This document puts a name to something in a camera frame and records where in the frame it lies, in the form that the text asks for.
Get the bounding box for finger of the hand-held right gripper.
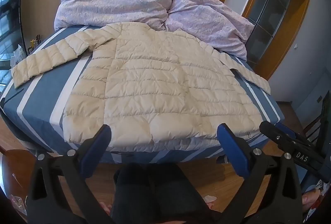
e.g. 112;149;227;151
259;121;296;146

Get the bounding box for dark flat screen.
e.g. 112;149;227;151
0;0;27;86

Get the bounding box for bed with blue striped sheet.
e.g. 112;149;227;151
0;25;285;164

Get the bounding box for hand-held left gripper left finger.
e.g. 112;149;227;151
28;124;117;224

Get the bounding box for beige quilted puffer jacket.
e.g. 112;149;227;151
11;21;271;152

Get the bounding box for person's right hand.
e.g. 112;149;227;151
302;191;331;214

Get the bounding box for person's legs in dark trousers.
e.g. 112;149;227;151
111;162;208;224

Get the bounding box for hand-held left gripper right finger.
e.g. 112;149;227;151
215;123;303;224

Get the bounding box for dark wooden chair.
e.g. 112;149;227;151
302;97;331;144

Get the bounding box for orange wooden headboard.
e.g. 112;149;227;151
205;0;311;81

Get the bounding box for small clutter on side table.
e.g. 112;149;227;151
11;33;42;67

